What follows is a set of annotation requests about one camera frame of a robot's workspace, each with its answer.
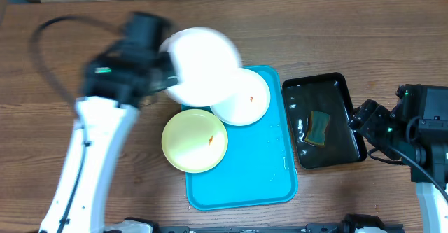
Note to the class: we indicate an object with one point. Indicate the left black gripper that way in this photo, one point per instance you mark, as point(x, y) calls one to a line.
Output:
point(160, 68)

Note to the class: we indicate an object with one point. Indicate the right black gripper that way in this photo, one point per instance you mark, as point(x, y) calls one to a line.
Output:
point(366, 124)

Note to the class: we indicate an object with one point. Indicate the green yellow sponge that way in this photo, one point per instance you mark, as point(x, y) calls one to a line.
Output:
point(316, 131)

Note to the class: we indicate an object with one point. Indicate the yellow plate with stain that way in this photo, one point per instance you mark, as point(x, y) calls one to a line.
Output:
point(194, 141)

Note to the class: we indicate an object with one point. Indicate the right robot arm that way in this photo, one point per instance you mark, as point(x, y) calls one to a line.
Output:
point(413, 133)

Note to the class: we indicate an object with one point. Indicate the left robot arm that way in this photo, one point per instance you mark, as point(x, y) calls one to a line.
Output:
point(116, 81)

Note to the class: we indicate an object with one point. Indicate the black rectangular tray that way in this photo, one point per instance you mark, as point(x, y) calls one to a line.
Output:
point(326, 93)

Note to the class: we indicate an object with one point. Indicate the teal plastic tray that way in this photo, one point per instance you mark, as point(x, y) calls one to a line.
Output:
point(258, 167)

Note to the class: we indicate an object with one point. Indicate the white plate with stain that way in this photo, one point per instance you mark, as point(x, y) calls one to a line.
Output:
point(249, 102)

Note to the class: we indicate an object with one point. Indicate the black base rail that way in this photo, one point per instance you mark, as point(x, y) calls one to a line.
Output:
point(351, 223)

